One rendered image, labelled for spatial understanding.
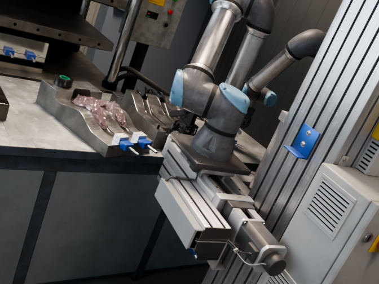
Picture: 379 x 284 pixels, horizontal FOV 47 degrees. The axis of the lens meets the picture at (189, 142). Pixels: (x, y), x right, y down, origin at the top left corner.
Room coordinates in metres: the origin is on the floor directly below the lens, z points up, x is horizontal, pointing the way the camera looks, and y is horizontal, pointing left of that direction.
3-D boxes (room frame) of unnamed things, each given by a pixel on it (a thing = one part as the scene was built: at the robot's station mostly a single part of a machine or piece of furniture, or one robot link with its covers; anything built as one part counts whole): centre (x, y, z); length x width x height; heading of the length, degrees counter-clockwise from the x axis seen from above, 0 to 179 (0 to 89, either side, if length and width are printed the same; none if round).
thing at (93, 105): (1.77, 0.42, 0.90); 0.26 x 0.18 x 0.08; 58
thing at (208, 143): (1.40, -0.08, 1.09); 0.15 x 0.15 x 0.10
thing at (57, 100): (1.77, 0.43, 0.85); 0.50 x 0.26 x 0.11; 58
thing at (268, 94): (2.16, -0.25, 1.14); 0.11 x 0.11 x 0.08; 39
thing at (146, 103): (2.05, 0.21, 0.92); 0.35 x 0.16 x 0.09; 41
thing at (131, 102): (2.07, 0.21, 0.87); 0.50 x 0.26 x 0.14; 41
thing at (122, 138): (1.58, 0.22, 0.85); 0.13 x 0.05 x 0.05; 58
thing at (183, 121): (1.79, 0.04, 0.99); 0.09 x 0.08 x 0.12; 43
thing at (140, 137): (1.68, 0.16, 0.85); 0.13 x 0.05 x 0.05; 58
